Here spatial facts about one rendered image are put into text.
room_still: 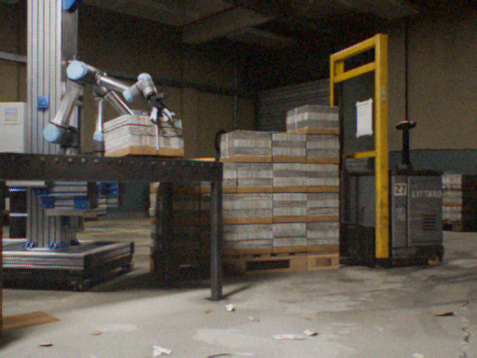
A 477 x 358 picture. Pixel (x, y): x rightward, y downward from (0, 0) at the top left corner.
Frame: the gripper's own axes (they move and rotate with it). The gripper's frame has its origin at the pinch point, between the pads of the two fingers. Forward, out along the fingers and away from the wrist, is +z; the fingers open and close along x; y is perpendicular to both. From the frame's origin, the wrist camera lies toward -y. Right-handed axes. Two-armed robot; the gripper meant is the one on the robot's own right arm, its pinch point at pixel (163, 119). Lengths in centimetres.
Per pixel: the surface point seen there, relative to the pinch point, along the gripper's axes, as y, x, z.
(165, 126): 7.0, -5.2, -1.2
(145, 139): 11.3, 8.5, 5.9
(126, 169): -1, 36, 36
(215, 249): 26, -21, 73
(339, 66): 1, -222, -82
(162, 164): -1.9, 14.6, 33.3
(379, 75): -39, -190, -28
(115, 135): 22.7, 19.6, -5.2
